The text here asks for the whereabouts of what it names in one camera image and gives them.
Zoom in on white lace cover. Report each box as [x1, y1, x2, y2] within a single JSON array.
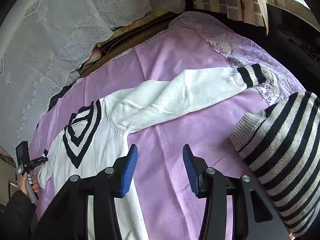
[[1, 0, 185, 154]]

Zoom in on purple bed sheet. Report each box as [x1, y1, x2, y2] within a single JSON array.
[[30, 12, 304, 239]]

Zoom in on black white striped garment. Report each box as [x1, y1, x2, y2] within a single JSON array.
[[230, 92, 319, 237]]

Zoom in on person left hand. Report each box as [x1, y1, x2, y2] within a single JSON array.
[[20, 172, 40, 197]]

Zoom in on brown woven mat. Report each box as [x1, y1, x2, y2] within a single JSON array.
[[78, 9, 178, 77]]

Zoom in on black sleeve forearm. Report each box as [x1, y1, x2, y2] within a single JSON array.
[[1, 190, 36, 239]]

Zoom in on white black-trimmed v-neck sweater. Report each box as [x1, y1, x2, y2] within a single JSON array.
[[31, 68, 267, 239]]

